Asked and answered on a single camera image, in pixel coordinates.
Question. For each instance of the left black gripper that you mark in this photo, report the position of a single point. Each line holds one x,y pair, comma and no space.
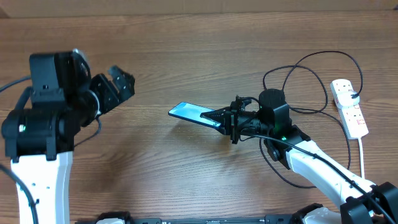
101,83

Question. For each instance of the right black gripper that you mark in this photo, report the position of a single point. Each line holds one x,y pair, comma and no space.
230,114

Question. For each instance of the blue Samsung smartphone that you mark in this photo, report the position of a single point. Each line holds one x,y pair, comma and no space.
192,113

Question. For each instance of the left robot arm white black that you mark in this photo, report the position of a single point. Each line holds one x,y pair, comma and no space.
39,133

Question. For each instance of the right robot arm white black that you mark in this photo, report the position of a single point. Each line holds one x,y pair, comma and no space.
359,200

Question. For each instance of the white charger adapter plug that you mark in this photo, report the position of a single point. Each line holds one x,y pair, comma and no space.
344,99

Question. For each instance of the white power strip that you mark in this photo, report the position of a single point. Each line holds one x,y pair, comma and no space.
352,117

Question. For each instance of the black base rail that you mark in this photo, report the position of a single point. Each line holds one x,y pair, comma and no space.
267,219

